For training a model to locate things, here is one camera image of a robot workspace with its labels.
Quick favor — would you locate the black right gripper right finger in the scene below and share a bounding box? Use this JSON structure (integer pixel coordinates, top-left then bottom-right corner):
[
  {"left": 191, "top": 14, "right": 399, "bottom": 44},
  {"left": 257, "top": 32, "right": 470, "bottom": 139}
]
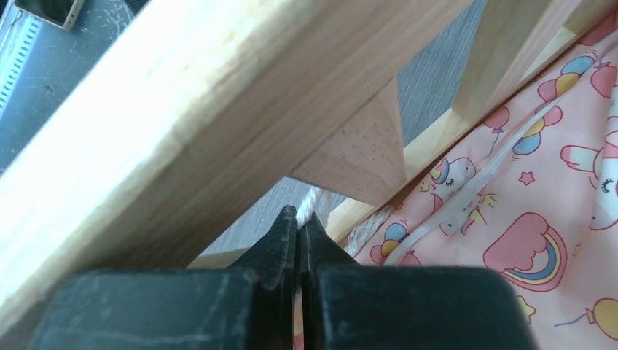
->
[{"left": 299, "top": 217, "right": 537, "bottom": 349}]

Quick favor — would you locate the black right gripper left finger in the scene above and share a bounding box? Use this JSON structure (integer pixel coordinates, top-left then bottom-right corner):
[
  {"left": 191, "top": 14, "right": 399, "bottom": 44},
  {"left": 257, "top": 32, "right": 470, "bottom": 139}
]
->
[{"left": 31, "top": 206, "right": 297, "bottom": 349}]

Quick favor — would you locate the wooden slatted pet bed frame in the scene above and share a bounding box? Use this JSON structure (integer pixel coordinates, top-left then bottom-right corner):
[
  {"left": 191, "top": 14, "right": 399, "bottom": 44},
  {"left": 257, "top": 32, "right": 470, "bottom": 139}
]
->
[{"left": 1, "top": 1, "right": 617, "bottom": 349}]

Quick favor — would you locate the pink unicorn print cushion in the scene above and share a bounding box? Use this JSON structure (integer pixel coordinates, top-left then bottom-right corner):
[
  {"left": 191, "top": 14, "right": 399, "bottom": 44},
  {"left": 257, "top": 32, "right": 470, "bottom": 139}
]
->
[{"left": 345, "top": 12, "right": 617, "bottom": 349}]

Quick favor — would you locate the silver smartphone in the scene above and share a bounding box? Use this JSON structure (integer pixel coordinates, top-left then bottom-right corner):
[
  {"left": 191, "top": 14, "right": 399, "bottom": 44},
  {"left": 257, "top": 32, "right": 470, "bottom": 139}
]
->
[{"left": 13, "top": 0, "right": 85, "bottom": 31}]

